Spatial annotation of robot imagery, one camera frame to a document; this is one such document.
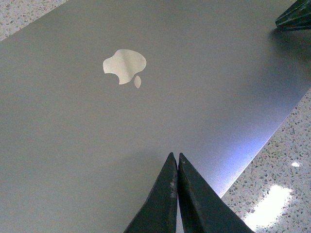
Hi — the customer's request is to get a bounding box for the grey laptop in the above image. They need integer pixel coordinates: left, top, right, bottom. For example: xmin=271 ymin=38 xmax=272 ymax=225
xmin=0 ymin=0 xmax=311 ymax=233

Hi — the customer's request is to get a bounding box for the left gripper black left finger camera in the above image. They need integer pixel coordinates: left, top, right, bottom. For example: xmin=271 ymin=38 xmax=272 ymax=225
xmin=125 ymin=152 xmax=178 ymax=233

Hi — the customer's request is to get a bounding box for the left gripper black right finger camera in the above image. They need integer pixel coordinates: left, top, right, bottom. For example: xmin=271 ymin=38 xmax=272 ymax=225
xmin=178 ymin=153 xmax=252 ymax=233

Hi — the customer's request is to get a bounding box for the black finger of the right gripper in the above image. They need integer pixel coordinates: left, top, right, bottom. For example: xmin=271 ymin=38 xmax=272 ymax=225
xmin=275 ymin=0 xmax=311 ymax=31

